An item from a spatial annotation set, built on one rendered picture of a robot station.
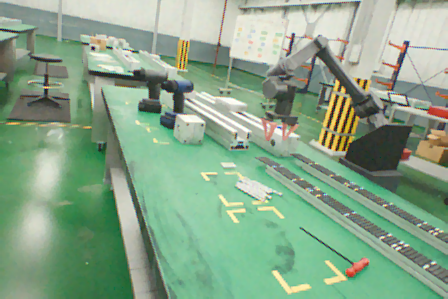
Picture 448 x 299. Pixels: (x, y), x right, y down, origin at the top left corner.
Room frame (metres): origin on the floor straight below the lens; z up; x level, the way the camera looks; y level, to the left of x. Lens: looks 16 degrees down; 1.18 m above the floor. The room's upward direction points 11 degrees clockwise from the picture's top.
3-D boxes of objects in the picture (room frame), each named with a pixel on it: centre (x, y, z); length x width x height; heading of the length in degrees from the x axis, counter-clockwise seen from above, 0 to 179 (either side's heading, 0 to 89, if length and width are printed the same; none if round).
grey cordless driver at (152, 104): (1.52, 0.45, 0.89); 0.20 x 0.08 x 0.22; 107
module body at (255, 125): (1.61, 0.00, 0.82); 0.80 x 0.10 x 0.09; 35
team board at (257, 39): (7.27, -0.32, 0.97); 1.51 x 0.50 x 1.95; 48
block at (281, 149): (1.25, -0.26, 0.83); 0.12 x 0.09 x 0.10; 125
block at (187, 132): (1.19, 0.14, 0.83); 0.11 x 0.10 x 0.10; 122
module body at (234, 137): (1.50, 0.16, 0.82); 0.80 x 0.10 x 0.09; 35
